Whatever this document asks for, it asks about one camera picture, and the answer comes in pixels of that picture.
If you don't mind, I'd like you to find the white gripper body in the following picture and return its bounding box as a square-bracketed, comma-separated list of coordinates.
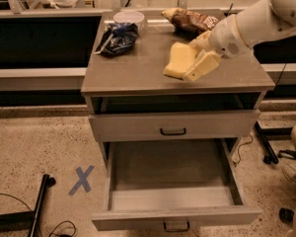
[209, 14, 251, 58]

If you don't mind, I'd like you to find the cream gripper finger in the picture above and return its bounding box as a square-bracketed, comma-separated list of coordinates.
[188, 31, 211, 50]
[183, 50, 221, 81]

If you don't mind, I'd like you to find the yellow sponge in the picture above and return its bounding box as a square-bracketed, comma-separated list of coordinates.
[164, 42, 198, 80]

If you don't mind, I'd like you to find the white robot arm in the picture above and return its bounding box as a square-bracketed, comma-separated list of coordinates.
[183, 0, 296, 81]

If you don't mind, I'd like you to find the grey drawer cabinet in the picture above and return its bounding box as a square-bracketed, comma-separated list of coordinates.
[80, 9, 276, 233]

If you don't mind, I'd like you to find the closed grey upper drawer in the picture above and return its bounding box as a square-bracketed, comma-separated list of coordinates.
[89, 110, 260, 142]

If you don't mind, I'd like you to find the open grey lower drawer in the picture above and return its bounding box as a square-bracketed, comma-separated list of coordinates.
[92, 139, 261, 232]

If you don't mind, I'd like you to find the brown chip bag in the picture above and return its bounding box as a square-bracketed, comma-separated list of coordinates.
[162, 7, 219, 35]

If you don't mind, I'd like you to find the white bowl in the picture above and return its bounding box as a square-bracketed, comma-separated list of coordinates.
[113, 11, 145, 33]

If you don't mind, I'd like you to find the blue snack bag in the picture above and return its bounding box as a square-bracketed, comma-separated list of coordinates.
[95, 23, 139, 57]

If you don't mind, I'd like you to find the black stand right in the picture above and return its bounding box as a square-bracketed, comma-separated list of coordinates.
[255, 122, 296, 165]

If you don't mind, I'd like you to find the black stand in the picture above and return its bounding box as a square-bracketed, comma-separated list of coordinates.
[255, 122, 296, 165]
[0, 174, 56, 237]

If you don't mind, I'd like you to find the blue tape cross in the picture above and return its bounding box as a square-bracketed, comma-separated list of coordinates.
[68, 165, 94, 196]

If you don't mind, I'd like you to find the black stand left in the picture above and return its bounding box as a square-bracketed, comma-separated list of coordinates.
[0, 174, 56, 237]

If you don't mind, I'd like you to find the black floor cable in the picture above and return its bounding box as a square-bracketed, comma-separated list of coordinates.
[0, 181, 78, 237]

